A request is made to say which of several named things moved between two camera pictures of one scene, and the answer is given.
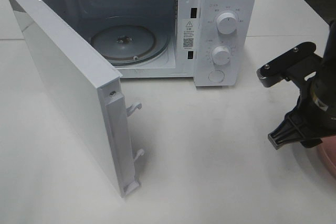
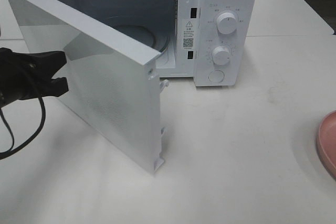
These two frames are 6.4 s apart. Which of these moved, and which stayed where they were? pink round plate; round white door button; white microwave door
Moved: white microwave door
Stayed: pink round plate; round white door button
